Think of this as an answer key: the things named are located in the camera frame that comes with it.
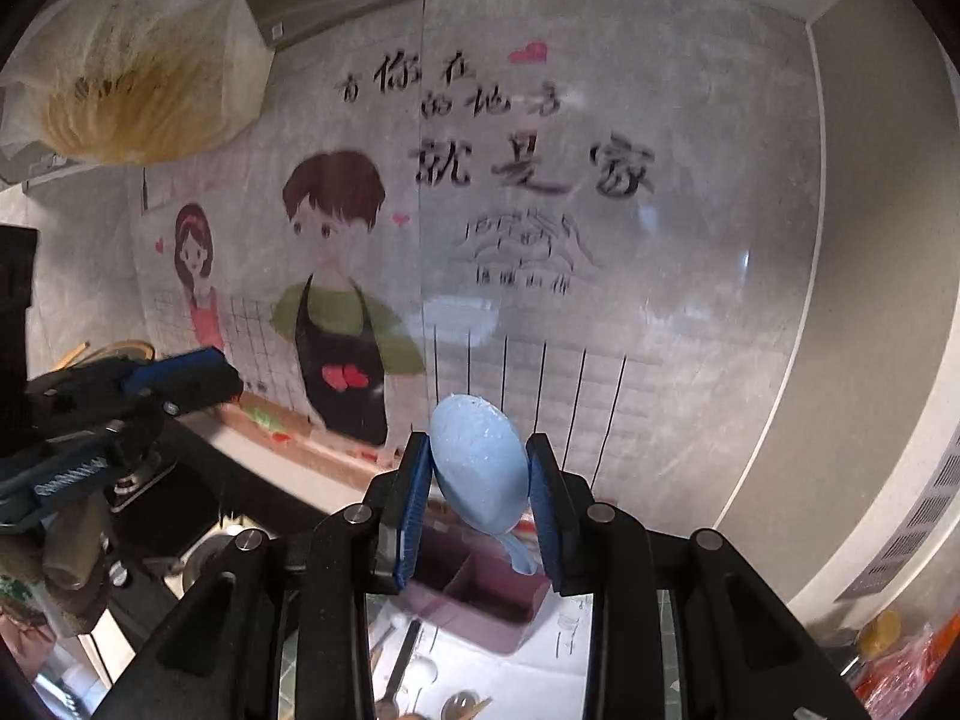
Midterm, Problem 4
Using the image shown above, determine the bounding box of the white stained filter cloth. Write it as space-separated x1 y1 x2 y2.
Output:
2 0 274 166

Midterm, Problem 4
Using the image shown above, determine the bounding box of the left gloved hand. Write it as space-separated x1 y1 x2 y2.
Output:
2 494 109 637

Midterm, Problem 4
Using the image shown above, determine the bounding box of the purple utensil holder box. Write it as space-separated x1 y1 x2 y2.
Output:
397 520 550 655

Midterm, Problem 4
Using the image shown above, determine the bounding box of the red plastic bag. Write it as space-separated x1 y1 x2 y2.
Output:
854 610 958 718

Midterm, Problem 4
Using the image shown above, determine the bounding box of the green white table mat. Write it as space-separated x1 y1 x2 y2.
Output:
278 592 682 718

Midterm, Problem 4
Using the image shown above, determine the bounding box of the wooden spoon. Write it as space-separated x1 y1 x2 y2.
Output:
441 691 493 720

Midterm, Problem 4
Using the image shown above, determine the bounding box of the cartoon wall sticker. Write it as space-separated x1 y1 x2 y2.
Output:
133 0 822 533

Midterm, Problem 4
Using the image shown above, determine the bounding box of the gas stove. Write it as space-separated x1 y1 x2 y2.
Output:
103 415 337 600

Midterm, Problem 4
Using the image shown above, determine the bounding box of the light blue plastic spoon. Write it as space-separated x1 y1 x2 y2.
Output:
428 395 537 575

